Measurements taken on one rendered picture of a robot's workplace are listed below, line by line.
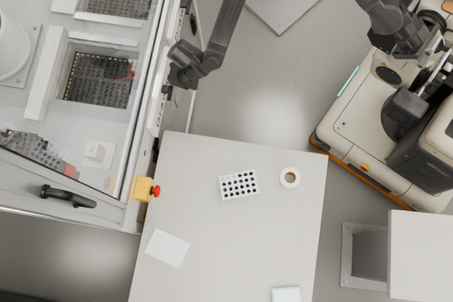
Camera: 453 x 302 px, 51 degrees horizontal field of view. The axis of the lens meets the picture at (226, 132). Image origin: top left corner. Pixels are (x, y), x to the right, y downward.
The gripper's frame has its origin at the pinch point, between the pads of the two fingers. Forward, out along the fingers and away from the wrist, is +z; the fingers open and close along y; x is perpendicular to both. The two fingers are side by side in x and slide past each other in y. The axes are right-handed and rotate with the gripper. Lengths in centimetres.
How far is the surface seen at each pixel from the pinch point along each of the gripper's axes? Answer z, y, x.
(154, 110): -0.5, 3.9, 11.4
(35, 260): 114, 2, 68
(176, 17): -0.6, 3.4, -22.2
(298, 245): -17, -48, 45
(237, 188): -4.2, -29.7, 29.3
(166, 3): -4.9, 9.4, -23.3
